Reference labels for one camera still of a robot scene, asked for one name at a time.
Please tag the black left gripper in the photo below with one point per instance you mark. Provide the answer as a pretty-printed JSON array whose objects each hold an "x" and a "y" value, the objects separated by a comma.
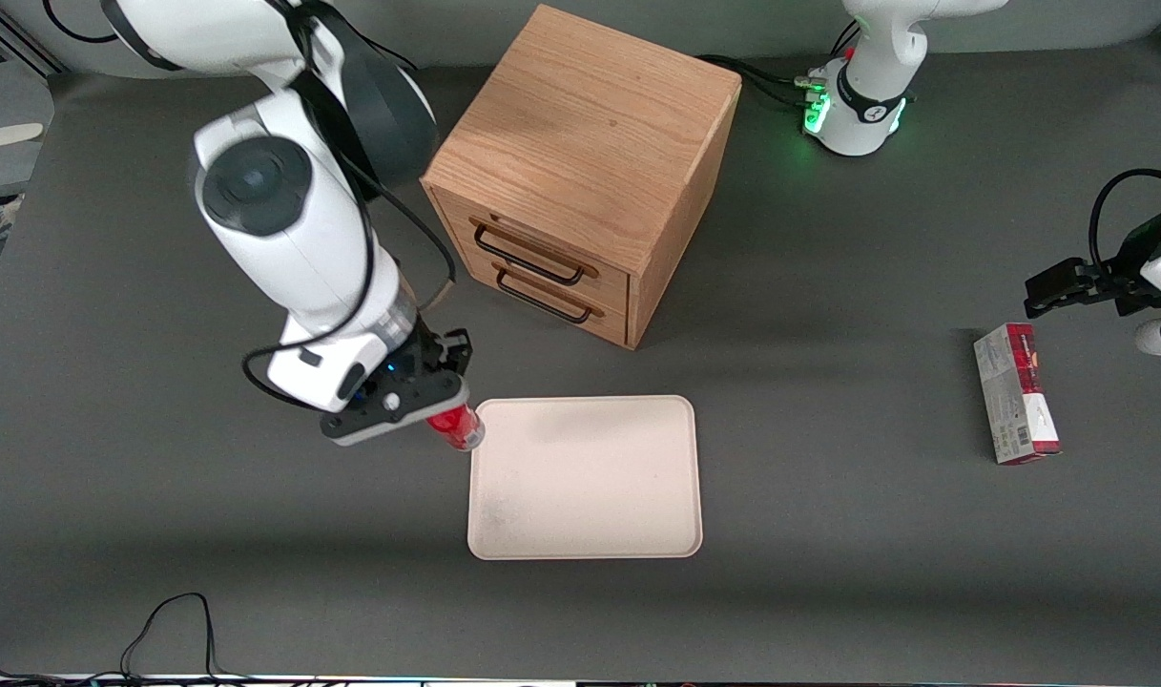
[{"x": 1121, "y": 280}]

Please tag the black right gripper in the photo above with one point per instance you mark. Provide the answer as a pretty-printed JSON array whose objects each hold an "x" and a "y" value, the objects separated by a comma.
[{"x": 434, "y": 352}]

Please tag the red coke bottle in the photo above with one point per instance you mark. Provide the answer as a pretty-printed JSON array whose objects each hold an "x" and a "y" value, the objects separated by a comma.
[{"x": 461, "y": 429}]

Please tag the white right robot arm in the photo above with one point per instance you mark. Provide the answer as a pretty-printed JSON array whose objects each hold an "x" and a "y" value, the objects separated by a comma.
[{"x": 284, "y": 219}]

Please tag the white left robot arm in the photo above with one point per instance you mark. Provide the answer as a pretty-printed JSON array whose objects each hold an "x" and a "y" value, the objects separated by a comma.
[{"x": 866, "y": 113}]

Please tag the beige rectangular tray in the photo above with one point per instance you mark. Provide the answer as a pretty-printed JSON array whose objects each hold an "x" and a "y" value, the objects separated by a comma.
[{"x": 585, "y": 477}]

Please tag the grey and red carton box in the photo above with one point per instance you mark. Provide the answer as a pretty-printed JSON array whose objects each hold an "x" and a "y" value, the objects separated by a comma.
[{"x": 1014, "y": 396}]

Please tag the wooden drawer front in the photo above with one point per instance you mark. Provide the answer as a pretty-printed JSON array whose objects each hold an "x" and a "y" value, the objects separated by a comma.
[
  {"x": 542, "y": 243},
  {"x": 580, "y": 320}
]

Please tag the wooden drawer cabinet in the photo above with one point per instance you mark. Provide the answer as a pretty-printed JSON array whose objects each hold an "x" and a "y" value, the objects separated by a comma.
[{"x": 590, "y": 134}]

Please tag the grey chair seat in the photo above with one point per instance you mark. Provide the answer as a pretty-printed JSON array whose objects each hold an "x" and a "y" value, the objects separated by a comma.
[{"x": 8, "y": 172}]

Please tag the beige flat wooden strip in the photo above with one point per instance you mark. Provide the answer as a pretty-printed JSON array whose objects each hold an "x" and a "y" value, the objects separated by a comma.
[{"x": 8, "y": 136}]

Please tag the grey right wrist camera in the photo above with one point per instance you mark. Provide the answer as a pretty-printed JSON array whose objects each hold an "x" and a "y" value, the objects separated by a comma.
[{"x": 313, "y": 377}]

